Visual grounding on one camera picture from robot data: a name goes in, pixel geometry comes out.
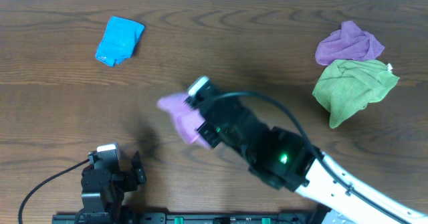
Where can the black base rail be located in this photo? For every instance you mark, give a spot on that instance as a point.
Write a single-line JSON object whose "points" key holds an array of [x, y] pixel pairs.
{"points": [[282, 218]]}

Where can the crumpled purple cloth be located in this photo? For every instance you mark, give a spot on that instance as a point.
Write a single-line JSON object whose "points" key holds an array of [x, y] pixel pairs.
{"points": [[349, 42]]}

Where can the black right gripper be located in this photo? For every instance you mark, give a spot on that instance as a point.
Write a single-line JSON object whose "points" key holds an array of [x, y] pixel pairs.
{"points": [[206, 131]]}

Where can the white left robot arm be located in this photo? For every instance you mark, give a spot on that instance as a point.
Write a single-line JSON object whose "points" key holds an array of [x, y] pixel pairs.
{"points": [[104, 185]]}

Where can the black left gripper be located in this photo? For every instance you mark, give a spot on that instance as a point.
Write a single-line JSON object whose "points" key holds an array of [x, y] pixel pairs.
{"points": [[135, 179]]}

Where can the crumpled green cloth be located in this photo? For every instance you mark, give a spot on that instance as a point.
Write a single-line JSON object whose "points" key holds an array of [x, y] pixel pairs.
{"points": [[348, 86]]}

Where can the folded blue cloth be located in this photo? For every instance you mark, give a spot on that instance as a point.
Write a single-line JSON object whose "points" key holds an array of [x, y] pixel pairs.
{"points": [[119, 41]]}

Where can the pink purple cloth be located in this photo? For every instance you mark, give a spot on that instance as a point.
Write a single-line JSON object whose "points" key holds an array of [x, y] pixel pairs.
{"points": [[185, 119]]}

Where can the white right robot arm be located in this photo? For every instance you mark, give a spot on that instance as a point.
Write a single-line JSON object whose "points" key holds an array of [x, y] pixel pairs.
{"points": [[283, 159]]}

